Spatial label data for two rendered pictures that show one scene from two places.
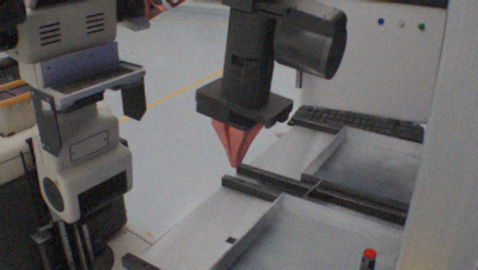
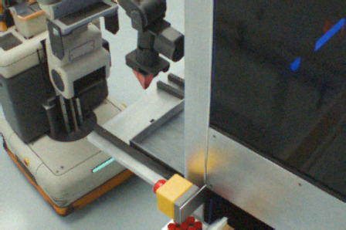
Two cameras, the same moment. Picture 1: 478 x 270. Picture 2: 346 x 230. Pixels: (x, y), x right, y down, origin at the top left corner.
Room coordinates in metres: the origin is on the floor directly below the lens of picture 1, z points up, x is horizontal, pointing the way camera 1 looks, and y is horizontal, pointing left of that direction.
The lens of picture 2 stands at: (-0.45, -0.24, 1.84)
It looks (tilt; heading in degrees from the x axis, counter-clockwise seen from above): 41 degrees down; 11
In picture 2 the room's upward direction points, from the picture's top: 1 degrees counter-clockwise
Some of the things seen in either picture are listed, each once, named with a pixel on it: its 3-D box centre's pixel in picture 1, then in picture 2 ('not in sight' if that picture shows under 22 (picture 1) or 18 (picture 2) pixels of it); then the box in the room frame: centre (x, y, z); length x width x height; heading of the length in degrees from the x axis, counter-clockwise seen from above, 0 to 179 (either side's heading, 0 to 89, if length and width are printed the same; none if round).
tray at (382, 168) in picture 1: (399, 173); not in sight; (0.77, -0.33, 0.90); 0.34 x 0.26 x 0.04; 58
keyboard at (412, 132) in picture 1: (356, 124); not in sight; (1.19, -0.35, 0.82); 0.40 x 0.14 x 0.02; 67
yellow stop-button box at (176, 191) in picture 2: not in sight; (177, 198); (0.21, -0.12, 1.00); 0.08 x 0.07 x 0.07; 58
